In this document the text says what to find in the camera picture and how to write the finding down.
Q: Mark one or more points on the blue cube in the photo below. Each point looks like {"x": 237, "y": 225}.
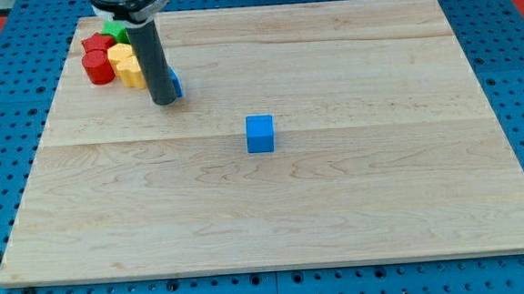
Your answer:
{"x": 260, "y": 133}

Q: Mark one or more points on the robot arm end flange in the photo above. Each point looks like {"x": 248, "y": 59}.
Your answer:
{"x": 133, "y": 11}

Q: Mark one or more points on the blue triangle block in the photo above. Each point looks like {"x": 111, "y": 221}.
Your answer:
{"x": 175, "y": 82}

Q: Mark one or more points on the wooden board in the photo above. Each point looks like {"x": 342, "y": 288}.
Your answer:
{"x": 386, "y": 151}

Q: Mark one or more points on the yellow heart block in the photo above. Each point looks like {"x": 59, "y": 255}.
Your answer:
{"x": 130, "y": 73}

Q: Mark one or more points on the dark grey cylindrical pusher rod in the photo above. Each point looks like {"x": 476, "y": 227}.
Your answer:
{"x": 152, "y": 61}

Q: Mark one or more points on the yellow hexagon block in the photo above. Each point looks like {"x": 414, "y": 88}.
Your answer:
{"x": 118, "y": 53}

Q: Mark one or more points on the green block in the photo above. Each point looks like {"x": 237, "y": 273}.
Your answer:
{"x": 115, "y": 30}

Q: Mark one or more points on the red cylinder block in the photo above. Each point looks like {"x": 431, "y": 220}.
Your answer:
{"x": 98, "y": 67}

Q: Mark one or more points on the red star block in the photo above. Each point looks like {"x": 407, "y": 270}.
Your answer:
{"x": 97, "y": 42}

